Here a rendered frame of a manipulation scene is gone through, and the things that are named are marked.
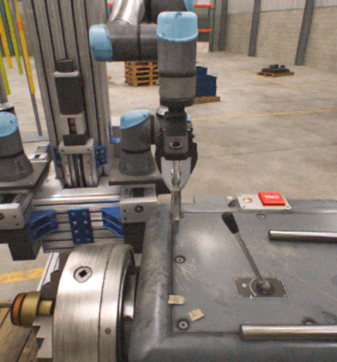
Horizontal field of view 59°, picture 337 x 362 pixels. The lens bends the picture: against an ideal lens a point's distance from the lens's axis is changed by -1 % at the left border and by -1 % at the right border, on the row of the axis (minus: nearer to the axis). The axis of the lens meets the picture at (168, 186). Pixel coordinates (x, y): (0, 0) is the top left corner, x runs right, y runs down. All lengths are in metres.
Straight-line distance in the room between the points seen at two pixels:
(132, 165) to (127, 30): 0.59
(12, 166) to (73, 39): 0.53
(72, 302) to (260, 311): 0.35
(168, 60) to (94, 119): 0.77
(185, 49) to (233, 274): 0.43
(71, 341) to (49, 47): 1.02
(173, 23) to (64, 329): 0.59
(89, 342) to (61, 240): 0.81
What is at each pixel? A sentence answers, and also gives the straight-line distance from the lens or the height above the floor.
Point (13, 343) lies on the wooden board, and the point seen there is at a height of 0.89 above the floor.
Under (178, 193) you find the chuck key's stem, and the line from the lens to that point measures 0.65.
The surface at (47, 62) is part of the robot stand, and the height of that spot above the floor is 1.56.
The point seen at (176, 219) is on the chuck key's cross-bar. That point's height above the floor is 1.35.
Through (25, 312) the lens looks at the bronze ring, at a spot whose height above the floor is 1.11.
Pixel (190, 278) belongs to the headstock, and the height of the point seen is 1.26.
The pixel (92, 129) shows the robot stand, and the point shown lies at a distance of 1.34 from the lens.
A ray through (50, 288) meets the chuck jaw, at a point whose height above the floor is 1.14.
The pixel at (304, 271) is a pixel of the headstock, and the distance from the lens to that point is 0.67.
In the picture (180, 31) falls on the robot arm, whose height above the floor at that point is 1.67.
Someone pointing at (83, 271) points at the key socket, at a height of 1.23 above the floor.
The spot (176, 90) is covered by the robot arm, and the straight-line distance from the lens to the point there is 0.60.
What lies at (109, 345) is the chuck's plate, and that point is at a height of 1.15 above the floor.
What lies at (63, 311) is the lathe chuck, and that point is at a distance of 0.65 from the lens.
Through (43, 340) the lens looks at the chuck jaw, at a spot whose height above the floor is 1.09.
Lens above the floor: 1.68
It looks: 28 degrees down
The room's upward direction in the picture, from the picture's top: straight up
